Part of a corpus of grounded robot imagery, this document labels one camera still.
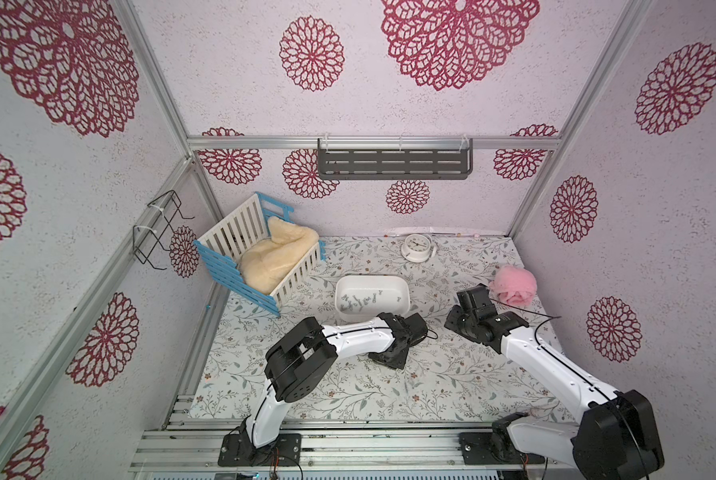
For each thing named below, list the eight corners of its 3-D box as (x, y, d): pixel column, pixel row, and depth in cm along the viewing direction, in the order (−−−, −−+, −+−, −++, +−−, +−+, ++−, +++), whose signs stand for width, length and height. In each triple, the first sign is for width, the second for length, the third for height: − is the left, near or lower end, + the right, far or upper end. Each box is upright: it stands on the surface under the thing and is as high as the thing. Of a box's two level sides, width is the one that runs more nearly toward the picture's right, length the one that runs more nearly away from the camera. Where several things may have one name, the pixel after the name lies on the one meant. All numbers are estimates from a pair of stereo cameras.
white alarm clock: (402, 262, 116) (404, 254, 112) (400, 241, 123) (401, 233, 119) (434, 262, 116) (436, 254, 112) (430, 241, 123) (432, 233, 119)
